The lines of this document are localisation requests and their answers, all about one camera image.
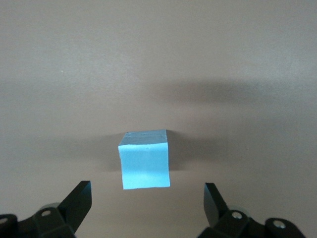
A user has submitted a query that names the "light blue foam block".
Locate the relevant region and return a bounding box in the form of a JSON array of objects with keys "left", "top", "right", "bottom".
[{"left": 117, "top": 128, "right": 171, "bottom": 190}]

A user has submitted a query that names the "brown table cover sheet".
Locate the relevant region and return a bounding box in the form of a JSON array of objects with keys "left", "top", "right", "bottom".
[{"left": 0, "top": 0, "right": 317, "bottom": 238}]

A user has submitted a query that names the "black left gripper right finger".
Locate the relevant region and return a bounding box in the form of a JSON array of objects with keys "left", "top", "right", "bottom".
[{"left": 198, "top": 182, "right": 305, "bottom": 238}]

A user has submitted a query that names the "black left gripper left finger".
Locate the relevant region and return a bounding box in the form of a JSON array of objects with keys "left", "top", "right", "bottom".
[{"left": 0, "top": 180, "right": 92, "bottom": 238}]

